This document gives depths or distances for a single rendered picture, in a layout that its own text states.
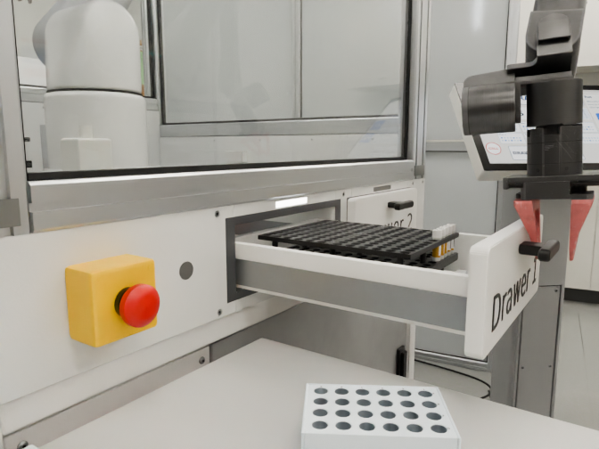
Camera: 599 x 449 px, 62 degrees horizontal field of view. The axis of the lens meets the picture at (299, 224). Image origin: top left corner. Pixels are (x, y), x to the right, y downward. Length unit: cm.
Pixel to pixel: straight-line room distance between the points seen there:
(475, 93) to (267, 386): 41
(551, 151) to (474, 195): 174
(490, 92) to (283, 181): 31
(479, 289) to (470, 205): 187
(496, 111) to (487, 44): 176
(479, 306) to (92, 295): 35
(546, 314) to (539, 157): 107
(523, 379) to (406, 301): 118
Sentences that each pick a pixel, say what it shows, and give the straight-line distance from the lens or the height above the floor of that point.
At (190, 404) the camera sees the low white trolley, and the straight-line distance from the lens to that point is 55.
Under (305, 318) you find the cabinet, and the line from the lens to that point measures 86.
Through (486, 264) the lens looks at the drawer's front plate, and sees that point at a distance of 49.
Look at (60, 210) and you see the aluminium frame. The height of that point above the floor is 96.
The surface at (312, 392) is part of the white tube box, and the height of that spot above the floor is 80.
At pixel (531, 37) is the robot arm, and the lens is 67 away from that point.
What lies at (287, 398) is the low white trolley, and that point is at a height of 76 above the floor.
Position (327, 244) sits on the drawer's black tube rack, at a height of 90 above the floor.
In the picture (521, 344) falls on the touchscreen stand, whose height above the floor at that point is 44.
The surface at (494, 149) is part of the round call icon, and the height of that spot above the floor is 101.
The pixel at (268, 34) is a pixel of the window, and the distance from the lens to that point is 75.
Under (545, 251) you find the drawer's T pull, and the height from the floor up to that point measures 91.
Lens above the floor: 102
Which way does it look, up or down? 9 degrees down
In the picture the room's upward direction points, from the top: straight up
